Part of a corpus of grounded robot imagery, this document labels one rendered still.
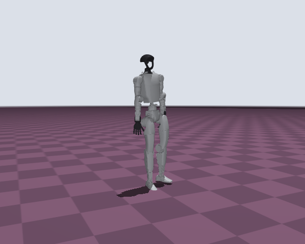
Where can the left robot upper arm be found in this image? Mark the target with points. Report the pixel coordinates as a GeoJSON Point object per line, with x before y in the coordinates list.
{"type": "Point", "coordinates": [162, 94]}

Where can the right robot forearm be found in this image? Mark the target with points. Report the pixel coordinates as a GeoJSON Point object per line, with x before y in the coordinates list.
{"type": "Point", "coordinates": [137, 108]}

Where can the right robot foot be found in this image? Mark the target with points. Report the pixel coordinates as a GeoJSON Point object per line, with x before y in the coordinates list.
{"type": "Point", "coordinates": [150, 185]}

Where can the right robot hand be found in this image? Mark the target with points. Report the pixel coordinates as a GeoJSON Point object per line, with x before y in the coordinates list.
{"type": "Point", "coordinates": [138, 127]}

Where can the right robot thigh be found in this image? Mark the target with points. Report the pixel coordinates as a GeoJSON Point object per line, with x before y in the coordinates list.
{"type": "Point", "coordinates": [149, 133]}

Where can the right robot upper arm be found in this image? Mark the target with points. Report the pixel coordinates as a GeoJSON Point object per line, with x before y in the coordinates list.
{"type": "Point", "coordinates": [137, 87]}

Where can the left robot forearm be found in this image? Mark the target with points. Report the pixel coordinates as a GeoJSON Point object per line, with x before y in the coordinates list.
{"type": "Point", "coordinates": [162, 105]}

